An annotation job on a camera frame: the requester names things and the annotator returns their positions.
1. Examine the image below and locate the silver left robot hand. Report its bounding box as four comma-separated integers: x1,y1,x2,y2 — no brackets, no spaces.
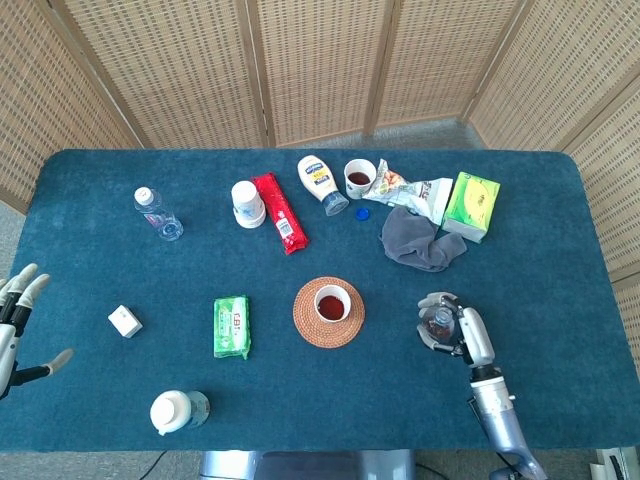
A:
0,263,75,401

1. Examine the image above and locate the white bottle with blue label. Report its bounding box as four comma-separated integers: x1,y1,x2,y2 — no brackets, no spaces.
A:
149,389,211,437

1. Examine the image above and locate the red snack packet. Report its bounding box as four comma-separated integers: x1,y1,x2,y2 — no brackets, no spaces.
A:
251,172,310,256

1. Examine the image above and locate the round woven rattan coaster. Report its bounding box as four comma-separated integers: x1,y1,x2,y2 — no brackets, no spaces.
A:
292,276,366,347

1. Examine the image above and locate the green tissue box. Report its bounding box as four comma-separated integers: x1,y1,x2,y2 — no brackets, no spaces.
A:
441,171,502,245

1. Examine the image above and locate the stack of white paper cups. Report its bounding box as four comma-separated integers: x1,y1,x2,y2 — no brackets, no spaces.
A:
230,180,267,230

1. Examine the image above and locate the paper cup with fern print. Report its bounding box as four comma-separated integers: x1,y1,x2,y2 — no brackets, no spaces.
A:
343,158,378,201

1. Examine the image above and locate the blue tablecloth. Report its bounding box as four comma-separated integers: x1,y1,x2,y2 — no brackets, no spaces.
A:
0,148,640,454

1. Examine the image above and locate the brown tea bottle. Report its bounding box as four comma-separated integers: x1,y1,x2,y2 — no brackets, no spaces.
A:
418,304,457,347

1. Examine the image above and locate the woven rattan folding screen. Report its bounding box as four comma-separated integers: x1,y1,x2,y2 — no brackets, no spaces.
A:
0,0,640,361

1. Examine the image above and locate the paper cup with green flower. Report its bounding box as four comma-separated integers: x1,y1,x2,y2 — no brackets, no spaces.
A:
313,284,350,322

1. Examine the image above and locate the cream mayonnaise squeeze bottle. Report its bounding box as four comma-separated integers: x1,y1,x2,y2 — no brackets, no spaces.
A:
296,155,350,217

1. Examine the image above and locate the clear water bottle purple label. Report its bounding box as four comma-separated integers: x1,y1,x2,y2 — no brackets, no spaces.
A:
133,186,185,243

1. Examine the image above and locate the small white box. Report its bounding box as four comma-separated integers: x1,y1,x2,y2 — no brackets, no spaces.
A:
107,304,144,340

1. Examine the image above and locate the white and green snack bag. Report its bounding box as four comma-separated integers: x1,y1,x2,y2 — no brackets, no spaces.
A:
365,158,454,227

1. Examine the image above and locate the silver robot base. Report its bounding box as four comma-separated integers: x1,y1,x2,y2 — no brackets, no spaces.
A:
198,449,416,480

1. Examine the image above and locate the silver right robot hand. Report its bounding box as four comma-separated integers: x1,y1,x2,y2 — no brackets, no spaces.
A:
416,291,496,369

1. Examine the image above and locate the green wet wipes pack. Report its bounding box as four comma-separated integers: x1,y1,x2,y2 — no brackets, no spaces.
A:
213,294,252,361

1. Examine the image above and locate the grey cloth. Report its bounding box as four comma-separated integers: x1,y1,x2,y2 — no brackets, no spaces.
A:
380,205,469,273

